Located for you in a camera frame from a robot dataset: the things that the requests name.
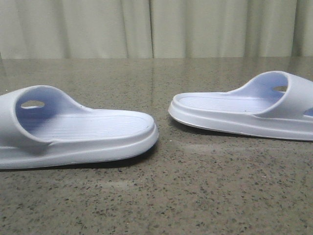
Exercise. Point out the light blue slipper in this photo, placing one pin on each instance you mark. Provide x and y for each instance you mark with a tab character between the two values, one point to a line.
42	126
274	104

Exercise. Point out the pale grey-green curtain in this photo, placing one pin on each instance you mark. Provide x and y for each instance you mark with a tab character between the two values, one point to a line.
46	29

